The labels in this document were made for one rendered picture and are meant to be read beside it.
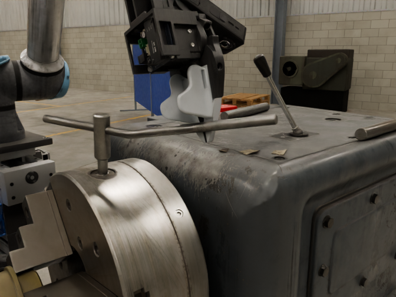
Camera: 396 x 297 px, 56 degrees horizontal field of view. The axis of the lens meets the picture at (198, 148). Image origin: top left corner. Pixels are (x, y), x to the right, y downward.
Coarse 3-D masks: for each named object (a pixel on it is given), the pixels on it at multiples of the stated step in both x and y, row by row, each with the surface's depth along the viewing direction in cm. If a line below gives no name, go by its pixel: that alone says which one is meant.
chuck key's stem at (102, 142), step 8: (96, 120) 49; (104, 120) 49; (96, 128) 49; (104, 128) 50; (96, 136) 50; (104, 136) 50; (96, 144) 50; (104, 144) 50; (96, 152) 51; (104, 152) 51; (104, 160) 51; (104, 168) 52
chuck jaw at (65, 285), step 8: (80, 272) 52; (64, 280) 50; (72, 280) 49; (80, 280) 49; (88, 280) 49; (96, 280) 49; (40, 288) 48; (48, 288) 48; (56, 288) 48; (64, 288) 47; (72, 288) 47; (80, 288) 47; (88, 288) 47; (96, 288) 47; (104, 288) 46; (24, 296) 47; (32, 296) 46; (40, 296) 46; (48, 296) 46; (56, 296) 45; (64, 296) 45; (72, 296) 45; (80, 296) 45; (88, 296) 45; (96, 296) 44; (104, 296) 44; (112, 296) 44; (136, 296) 44; (144, 296) 45
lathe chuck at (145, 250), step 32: (64, 192) 53; (96, 192) 48; (128, 192) 49; (64, 224) 55; (96, 224) 46; (128, 224) 46; (160, 224) 48; (96, 256) 47; (128, 256) 44; (160, 256) 46; (128, 288) 43; (160, 288) 45
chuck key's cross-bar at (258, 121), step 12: (48, 120) 53; (60, 120) 52; (72, 120) 52; (216, 120) 44; (228, 120) 43; (240, 120) 42; (252, 120) 41; (264, 120) 41; (276, 120) 41; (108, 132) 49; (120, 132) 49; (132, 132) 48; (144, 132) 47; (156, 132) 47; (168, 132) 46; (180, 132) 45; (192, 132) 45
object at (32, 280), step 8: (0, 272) 49; (8, 272) 49; (24, 272) 51; (32, 272) 50; (0, 280) 47; (8, 280) 47; (16, 280) 47; (24, 280) 49; (32, 280) 49; (40, 280) 50; (0, 288) 46; (8, 288) 46; (16, 288) 46; (24, 288) 48; (32, 288) 49; (0, 296) 45; (8, 296) 46; (16, 296) 46
